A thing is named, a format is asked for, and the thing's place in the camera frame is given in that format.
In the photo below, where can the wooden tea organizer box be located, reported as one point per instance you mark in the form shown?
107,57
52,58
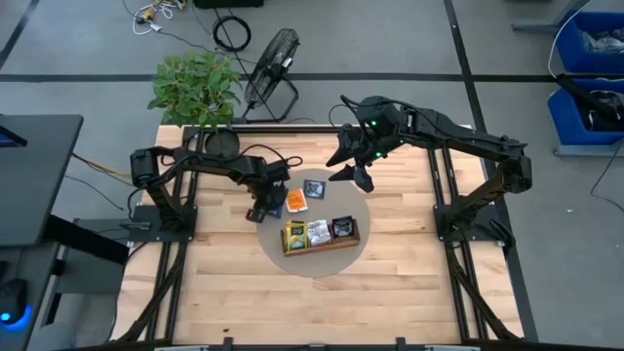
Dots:
322,248

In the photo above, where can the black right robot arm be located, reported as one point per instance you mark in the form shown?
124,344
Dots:
468,136

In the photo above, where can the round grey mat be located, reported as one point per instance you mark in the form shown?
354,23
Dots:
317,265

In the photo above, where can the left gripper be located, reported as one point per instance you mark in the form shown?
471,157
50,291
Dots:
268,187

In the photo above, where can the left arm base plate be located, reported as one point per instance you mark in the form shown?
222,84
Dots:
146,226

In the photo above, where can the orange white tea packet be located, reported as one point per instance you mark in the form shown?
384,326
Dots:
296,200

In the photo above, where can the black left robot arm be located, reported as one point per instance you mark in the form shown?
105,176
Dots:
205,163

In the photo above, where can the black table frame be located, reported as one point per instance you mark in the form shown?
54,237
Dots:
435,180

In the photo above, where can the white Tazo tea packet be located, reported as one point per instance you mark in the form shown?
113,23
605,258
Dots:
319,232

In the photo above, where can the blue storage bin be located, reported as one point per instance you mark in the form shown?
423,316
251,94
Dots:
565,117
575,44

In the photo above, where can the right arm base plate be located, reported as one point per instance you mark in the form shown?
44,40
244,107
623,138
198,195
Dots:
480,229

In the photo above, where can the black floor fan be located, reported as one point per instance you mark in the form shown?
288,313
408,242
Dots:
273,63

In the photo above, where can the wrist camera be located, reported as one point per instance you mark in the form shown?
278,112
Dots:
350,136
279,183

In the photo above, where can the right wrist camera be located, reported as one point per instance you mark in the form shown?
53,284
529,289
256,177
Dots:
350,136

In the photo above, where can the black desk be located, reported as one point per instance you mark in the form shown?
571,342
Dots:
39,170

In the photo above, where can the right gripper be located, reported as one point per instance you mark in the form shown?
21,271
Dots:
363,151

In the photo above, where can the lemon lime tea packet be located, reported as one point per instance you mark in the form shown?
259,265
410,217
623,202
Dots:
295,243
296,231
295,223

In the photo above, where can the black device with blue light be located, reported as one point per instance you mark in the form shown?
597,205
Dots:
12,302

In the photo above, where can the green leafy potted tree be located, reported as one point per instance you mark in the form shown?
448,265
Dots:
195,88

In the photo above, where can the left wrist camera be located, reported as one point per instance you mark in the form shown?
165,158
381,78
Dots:
279,183

